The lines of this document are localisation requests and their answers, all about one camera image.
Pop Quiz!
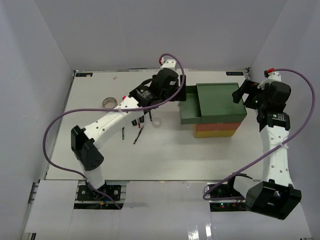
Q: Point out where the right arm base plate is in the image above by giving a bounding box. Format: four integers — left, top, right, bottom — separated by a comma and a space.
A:
210, 183, 244, 200

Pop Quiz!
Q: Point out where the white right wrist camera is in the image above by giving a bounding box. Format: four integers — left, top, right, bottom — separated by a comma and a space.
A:
257, 68, 282, 90

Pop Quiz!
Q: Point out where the yellow drawer box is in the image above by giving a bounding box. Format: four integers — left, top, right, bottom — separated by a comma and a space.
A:
193, 124, 237, 138

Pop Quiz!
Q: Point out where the green cap black marker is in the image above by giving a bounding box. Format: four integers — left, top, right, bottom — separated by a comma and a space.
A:
139, 116, 145, 123

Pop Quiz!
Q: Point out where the orange cap black marker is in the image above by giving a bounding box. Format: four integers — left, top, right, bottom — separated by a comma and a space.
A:
131, 120, 138, 126

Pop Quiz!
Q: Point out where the small clear tape roll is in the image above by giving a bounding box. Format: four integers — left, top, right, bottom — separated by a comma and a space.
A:
152, 117, 162, 128

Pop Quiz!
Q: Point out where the green drawer tray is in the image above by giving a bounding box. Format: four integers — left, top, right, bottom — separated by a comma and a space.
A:
179, 85, 202, 125

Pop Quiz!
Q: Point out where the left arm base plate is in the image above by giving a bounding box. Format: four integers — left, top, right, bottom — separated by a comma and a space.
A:
76, 185, 122, 201

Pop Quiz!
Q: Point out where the green drawer box shell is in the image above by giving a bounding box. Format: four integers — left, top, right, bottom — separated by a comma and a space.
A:
196, 82, 247, 124

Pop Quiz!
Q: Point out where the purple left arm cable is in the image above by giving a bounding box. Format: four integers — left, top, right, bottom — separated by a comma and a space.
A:
42, 52, 186, 210

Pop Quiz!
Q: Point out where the large clear tape roll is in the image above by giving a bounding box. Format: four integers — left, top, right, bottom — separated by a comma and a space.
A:
102, 97, 118, 109

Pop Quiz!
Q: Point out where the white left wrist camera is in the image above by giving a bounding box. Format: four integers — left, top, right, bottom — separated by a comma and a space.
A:
159, 57, 177, 71

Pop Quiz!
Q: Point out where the black label right corner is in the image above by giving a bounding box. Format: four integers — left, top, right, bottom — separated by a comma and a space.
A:
225, 71, 244, 76

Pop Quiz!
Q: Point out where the green tip pen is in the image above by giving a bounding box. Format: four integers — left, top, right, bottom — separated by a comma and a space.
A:
122, 127, 125, 140

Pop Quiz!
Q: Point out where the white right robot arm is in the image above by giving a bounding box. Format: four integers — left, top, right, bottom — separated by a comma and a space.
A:
225, 80, 302, 220

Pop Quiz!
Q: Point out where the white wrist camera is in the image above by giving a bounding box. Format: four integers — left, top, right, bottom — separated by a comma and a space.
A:
159, 57, 177, 71
257, 68, 282, 90

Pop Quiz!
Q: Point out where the black ballpoint pen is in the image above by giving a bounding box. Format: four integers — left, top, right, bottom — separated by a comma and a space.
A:
133, 126, 145, 145

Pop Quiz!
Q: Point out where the black label left corner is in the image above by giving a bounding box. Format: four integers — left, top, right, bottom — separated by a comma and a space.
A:
75, 72, 93, 78

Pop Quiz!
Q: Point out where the black label corner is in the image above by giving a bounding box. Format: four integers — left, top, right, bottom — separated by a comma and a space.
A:
75, 72, 93, 78
225, 71, 244, 76

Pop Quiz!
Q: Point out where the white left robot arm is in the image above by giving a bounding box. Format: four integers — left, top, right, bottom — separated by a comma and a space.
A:
71, 67, 184, 200

